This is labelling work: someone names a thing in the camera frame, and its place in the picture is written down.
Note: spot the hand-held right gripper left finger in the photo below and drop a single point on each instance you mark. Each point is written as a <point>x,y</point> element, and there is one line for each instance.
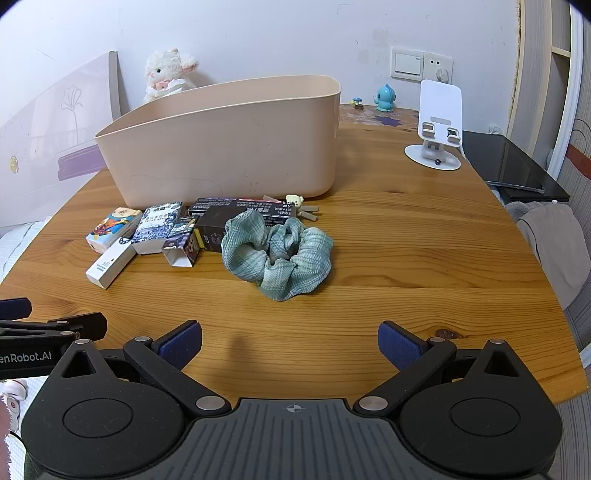
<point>181,345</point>

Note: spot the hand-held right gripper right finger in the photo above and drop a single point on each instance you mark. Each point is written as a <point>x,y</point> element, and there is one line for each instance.
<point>398,345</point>

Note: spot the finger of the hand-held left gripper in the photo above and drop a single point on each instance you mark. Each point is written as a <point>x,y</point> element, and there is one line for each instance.
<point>14,308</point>
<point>83,325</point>

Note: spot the white object with red mark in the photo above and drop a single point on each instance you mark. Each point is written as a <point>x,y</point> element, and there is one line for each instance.
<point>13,392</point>

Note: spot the slim white box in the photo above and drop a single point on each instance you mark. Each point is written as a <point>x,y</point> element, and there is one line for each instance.
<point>108,265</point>

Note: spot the small purple open box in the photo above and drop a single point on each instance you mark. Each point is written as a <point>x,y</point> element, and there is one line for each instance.
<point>187,249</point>

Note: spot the cartoon print tissue packet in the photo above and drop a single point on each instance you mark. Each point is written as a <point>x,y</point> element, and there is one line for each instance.
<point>111,228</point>

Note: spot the long black box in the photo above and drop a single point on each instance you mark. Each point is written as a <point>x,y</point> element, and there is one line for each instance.
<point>212,233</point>

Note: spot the small dark box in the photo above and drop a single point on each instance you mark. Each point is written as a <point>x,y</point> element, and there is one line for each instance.
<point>184,225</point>

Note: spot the blue white patterned box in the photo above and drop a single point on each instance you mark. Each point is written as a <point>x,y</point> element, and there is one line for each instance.
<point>157,226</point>

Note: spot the green plaid scrunchie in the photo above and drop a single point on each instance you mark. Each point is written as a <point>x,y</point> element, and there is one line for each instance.
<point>295,263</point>

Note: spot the cream bear hair clip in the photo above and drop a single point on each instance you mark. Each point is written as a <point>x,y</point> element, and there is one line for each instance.
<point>294,200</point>

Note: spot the grey cloth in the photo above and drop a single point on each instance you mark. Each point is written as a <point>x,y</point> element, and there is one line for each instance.
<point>549,244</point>

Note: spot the pink plastic storage bin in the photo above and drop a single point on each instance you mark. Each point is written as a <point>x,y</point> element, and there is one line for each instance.
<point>231,147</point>

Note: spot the black tablet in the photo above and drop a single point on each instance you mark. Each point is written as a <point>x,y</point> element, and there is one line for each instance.
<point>556,187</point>
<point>508,161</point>

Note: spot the white phone stand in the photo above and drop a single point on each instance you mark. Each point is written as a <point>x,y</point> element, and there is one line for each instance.
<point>438,104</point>

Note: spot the small mushroom figurine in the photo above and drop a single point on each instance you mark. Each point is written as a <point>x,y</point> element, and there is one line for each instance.
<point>358,101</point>

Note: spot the blue cartoon figurine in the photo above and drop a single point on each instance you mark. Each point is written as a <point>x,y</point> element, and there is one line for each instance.
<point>385,98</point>

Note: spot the white plush lamb toy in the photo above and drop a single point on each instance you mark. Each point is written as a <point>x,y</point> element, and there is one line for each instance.
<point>161,69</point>

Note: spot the white wooden shelf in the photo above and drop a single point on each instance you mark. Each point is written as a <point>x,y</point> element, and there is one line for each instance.
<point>561,69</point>

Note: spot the white wall socket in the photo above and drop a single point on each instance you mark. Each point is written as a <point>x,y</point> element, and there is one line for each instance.
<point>437,67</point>

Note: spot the white wall switch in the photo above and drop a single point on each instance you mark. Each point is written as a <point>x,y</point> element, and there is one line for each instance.
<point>406,62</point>

